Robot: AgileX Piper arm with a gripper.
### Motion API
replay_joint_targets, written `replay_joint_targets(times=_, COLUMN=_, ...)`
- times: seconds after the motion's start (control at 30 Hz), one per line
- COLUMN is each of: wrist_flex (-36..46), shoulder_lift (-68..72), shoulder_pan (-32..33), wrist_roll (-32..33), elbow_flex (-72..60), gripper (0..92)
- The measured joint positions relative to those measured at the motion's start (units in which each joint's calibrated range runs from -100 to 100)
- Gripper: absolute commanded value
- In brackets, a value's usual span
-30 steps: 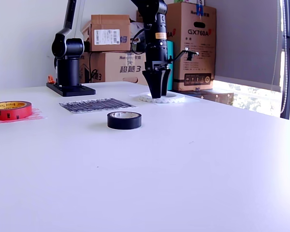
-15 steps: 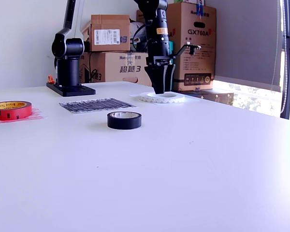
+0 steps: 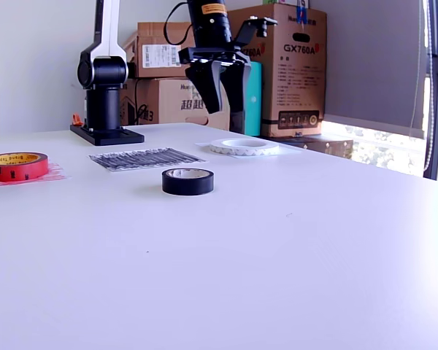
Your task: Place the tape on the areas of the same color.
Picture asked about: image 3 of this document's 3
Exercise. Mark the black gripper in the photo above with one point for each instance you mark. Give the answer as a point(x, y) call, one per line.
point(211, 54)

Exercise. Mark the white tape roll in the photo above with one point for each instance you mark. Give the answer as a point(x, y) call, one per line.
point(241, 153)

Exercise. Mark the black tape roll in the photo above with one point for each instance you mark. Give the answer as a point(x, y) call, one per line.
point(188, 186)

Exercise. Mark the red tape roll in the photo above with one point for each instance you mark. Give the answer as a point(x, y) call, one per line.
point(14, 174)

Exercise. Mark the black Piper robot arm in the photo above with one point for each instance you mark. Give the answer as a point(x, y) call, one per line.
point(102, 73)

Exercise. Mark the teal and white box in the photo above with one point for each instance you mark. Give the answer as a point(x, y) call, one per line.
point(255, 109)

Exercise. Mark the cardboard box with blue print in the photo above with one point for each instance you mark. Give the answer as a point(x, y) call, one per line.
point(160, 105)

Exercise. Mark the tall GX760A cardboard box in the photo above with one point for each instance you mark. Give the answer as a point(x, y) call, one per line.
point(299, 91)

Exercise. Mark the cardboard box with shipping label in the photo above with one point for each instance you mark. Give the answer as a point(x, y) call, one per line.
point(153, 36)

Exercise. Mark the blank white paper sheet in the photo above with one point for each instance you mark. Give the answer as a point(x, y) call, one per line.
point(290, 151)

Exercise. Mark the black scribbled paper sheet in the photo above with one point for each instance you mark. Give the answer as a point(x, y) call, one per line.
point(142, 157)

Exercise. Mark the grey window shade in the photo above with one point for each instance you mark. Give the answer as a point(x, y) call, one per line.
point(368, 65)

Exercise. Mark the orange clamp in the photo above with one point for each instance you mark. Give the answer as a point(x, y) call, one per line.
point(76, 118)

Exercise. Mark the red scribbled paper sheet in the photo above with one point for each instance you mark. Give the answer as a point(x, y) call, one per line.
point(56, 171)

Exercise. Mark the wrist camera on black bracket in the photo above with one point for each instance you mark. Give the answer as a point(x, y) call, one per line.
point(250, 27)

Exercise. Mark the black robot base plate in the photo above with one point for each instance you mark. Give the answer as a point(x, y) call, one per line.
point(109, 138)

